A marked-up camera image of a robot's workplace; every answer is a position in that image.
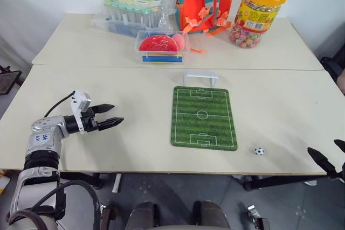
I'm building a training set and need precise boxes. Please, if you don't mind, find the black table crossbar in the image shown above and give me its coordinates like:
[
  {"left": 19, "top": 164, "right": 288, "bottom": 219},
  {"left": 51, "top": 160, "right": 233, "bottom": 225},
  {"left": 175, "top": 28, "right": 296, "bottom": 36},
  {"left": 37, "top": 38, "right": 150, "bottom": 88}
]
[{"left": 241, "top": 175, "right": 328, "bottom": 191}]

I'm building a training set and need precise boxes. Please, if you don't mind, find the small white goal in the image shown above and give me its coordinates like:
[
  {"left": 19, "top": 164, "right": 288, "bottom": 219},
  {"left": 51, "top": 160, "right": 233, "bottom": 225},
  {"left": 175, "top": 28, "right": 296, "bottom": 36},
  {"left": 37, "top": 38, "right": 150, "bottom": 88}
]
[{"left": 183, "top": 70, "right": 219, "bottom": 88}]

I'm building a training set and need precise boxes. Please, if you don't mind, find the green soccer field mat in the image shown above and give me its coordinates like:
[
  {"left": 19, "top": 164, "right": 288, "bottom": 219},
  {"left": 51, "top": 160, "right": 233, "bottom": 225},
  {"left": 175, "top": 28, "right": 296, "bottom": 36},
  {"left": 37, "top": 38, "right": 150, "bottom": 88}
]
[{"left": 170, "top": 86, "right": 239, "bottom": 151}]

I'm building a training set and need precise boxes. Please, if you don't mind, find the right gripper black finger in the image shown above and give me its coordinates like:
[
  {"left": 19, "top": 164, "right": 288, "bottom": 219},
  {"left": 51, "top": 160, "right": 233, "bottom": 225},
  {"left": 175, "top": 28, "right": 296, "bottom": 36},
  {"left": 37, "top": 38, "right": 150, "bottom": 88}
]
[
  {"left": 307, "top": 147, "right": 338, "bottom": 179},
  {"left": 333, "top": 139, "right": 345, "bottom": 153}
]

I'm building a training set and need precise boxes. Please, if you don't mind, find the white table leg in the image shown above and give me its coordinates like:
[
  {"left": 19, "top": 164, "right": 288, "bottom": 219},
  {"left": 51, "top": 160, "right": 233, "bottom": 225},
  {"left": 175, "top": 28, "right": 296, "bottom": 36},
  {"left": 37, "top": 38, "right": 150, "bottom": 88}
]
[{"left": 111, "top": 173, "right": 122, "bottom": 194}]

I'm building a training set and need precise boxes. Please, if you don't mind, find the clear plastic toy box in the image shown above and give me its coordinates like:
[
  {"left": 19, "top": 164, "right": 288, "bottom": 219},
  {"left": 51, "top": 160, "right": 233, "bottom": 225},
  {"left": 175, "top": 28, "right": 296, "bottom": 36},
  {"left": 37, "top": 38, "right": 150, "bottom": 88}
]
[{"left": 134, "top": 30, "right": 191, "bottom": 66}]

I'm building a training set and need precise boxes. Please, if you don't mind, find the metal clamp bracket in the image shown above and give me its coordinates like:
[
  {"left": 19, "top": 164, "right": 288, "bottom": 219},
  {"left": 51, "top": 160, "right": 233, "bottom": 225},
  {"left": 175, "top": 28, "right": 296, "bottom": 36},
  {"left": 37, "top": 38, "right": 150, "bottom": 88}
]
[{"left": 246, "top": 204, "right": 271, "bottom": 230}]

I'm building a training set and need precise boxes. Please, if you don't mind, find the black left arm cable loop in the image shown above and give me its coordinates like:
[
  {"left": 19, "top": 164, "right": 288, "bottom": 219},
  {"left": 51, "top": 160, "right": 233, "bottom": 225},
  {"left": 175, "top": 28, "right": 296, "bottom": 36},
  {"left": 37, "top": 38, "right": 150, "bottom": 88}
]
[{"left": 5, "top": 179, "right": 100, "bottom": 230}]

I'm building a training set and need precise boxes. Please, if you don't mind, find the test tube rack in bag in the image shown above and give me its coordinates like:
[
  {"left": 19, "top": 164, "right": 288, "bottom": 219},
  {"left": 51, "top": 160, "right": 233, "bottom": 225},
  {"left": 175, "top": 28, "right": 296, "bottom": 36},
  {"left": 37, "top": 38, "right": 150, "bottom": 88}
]
[{"left": 91, "top": 0, "right": 176, "bottom": 39}]

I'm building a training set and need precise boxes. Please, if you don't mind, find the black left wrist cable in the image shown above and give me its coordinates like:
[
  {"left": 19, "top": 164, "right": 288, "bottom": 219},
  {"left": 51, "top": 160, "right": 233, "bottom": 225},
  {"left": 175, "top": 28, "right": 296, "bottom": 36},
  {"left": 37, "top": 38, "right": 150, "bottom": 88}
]
[{"left": 44, "top": 92, "right": 75, "bottom": 119}]

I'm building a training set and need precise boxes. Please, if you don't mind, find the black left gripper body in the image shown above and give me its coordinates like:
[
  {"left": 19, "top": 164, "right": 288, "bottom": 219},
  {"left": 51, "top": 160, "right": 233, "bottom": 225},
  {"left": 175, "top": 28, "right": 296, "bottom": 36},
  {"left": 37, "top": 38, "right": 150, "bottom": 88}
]
[{"left": 80, "top": 107, "right": 99, "bottom": 134}]

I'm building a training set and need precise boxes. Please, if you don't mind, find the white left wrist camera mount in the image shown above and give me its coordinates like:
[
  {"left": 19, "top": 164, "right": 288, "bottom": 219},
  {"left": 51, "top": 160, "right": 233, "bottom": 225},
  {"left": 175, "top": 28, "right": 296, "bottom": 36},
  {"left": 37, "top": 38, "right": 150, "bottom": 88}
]
[{"left": 70, "top": 89, "right": 93, "bottom": 135}]

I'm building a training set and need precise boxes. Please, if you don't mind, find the candy jar with yellow lid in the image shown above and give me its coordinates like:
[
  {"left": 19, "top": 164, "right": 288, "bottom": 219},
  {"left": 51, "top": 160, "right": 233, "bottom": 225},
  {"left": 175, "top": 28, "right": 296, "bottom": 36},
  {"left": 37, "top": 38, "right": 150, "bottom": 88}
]
[{"left": 229, "top": 0, "right": 288, "bottom": 50}]

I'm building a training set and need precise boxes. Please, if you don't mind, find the blue yellow flat toy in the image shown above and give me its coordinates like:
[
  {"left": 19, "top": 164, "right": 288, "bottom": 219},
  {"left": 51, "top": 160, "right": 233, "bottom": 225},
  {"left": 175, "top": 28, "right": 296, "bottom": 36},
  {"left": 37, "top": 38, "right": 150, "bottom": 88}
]
[{"left": 142, "top": 54, "right": 184, "bottom": 65}]

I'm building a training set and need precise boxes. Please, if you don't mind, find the brown rusty bracket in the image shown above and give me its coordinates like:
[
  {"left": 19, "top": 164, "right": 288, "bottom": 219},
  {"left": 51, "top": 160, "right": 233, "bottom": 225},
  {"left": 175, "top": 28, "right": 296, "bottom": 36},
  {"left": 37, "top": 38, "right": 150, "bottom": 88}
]
[{"left": 100, "top": 205, "right": 117, "bottom": 230}]

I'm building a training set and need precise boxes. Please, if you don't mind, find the dark rounded shape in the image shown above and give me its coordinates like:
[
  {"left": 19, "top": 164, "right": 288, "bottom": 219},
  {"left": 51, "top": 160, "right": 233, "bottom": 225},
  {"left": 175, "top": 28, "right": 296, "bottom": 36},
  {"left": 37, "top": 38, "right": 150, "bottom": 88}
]
[
  {"left": 128, "top": 200, "right": 163, "bottom": 228},
  {"left": 192, "top": 200, "right": 230, "bottom": 229}
]

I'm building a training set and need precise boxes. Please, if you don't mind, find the red watermelon slice toy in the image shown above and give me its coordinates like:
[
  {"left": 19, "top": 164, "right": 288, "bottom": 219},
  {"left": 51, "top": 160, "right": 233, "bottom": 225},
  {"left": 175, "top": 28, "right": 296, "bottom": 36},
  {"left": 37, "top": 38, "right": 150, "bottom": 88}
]
[{"left": 138, "top": 33, "right": 180, "bottom": 53}]

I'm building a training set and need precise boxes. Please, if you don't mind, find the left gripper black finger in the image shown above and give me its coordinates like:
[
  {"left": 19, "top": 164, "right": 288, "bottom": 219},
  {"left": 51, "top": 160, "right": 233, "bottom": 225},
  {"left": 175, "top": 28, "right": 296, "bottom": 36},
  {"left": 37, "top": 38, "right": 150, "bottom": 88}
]
[
  {"left": 92, "top": 103, "right": 116, "bottom": 115},
  {"left": 96, "top": 117, "right": 125, "bottom": 132}
]

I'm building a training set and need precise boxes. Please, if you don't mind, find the black stand with mesh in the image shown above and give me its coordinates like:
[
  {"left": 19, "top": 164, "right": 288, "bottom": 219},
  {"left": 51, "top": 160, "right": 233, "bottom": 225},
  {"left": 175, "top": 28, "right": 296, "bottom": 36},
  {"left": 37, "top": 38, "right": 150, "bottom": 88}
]
[{"left": 0, "top": 65, "right": 23, "bottom": 96}]

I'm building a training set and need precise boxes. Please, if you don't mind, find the black chair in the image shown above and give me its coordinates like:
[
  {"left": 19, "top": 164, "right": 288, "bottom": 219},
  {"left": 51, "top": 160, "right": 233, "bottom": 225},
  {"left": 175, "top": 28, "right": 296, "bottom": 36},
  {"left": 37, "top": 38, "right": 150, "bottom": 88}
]
[{"left": 320, "top": 56, "right": 345, "bottom": 94}]

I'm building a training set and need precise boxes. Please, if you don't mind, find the orange teal backpack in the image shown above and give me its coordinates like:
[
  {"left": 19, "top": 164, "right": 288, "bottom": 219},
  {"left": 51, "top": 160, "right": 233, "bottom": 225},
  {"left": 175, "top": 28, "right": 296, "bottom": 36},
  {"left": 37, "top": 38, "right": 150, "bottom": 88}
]
[{"left": 171, "top": 0, "right": 237, "bottom": 54}]

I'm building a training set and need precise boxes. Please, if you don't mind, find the pink round toy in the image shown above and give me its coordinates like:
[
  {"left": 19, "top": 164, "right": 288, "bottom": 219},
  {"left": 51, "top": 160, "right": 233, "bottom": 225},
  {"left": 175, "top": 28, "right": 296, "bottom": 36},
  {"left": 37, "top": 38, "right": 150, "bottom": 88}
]
[{"left": 171, "top": 33, "right": 187, "bottom": 51}]

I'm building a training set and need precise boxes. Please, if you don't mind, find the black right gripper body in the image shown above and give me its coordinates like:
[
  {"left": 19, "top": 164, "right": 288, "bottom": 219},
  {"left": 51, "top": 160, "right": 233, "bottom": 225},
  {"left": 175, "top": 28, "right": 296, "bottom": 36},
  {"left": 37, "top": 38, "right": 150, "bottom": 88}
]
[{"left": 336, "top": 162, "right": 345, "bottom": 184}]

